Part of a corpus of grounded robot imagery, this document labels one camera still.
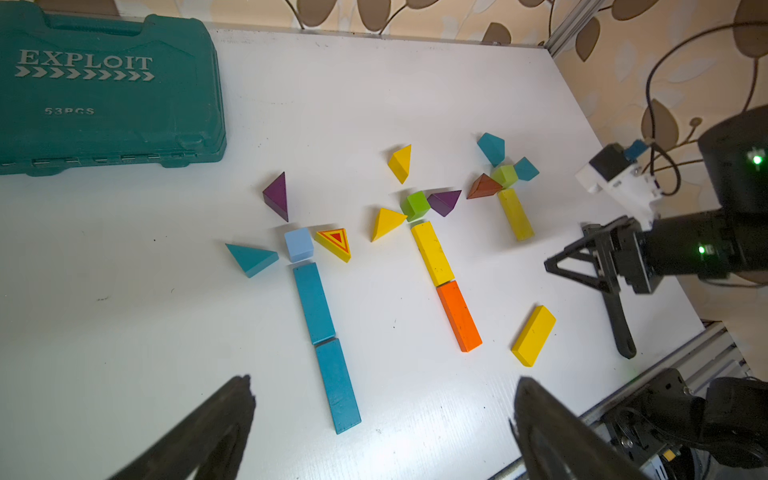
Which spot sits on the teal house-shaped block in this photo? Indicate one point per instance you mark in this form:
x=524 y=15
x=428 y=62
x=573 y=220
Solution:
x=526 y=170

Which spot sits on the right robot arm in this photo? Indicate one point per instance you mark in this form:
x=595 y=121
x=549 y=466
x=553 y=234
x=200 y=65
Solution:
x=732 y=239

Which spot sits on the light blue cube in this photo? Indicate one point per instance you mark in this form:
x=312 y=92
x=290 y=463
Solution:
x=299 y=245

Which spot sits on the teal triangle block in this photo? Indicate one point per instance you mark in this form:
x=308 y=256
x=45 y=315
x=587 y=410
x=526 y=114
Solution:
x=252 y=260

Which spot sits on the yellow small block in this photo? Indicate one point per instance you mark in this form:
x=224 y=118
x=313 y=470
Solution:
x=399 y=163
x=386 y=221

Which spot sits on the yellow long block bottom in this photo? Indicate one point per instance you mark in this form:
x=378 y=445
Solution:
x=533 y=336

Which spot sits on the long yellow block diagonal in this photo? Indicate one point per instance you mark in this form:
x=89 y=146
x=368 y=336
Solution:
x=432 y=254

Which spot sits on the yellow small block bottom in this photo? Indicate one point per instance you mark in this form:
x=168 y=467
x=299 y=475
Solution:
x=399 y=163

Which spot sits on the dark purple triangle block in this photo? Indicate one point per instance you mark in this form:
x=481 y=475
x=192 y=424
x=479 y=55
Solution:
x=444 y=202

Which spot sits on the teal long block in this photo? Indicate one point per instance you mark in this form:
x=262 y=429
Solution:
x=314 y=303
x=338 y=386

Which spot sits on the aluminium rail front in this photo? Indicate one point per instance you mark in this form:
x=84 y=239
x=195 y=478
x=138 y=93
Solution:
x=710 y=355

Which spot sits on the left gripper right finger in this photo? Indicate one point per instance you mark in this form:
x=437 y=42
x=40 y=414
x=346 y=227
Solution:
x=555 y=444

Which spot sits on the brown house-shaped block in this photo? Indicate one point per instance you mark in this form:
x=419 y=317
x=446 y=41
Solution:
x=483 y=186

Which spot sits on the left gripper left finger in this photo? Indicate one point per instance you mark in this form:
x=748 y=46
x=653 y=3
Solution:
x=207 y=444

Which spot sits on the green plastic tool case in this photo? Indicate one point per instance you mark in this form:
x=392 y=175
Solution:
x=86 y=92

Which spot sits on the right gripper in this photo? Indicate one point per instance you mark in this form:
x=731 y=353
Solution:
x=627 y=259

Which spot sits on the teal wedge block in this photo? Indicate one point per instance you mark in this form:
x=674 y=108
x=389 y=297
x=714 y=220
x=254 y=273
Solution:
x=493 y=147

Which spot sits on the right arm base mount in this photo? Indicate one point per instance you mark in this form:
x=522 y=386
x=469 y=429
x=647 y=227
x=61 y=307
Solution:
x=691 y=435

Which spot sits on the light green cube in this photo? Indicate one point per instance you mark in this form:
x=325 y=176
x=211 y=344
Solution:
x=505 y=175

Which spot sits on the orange rectangular block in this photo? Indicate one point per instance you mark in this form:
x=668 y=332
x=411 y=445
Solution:
x=459 y=316

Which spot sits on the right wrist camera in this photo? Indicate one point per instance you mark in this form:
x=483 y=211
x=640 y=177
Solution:
x=616 y=171

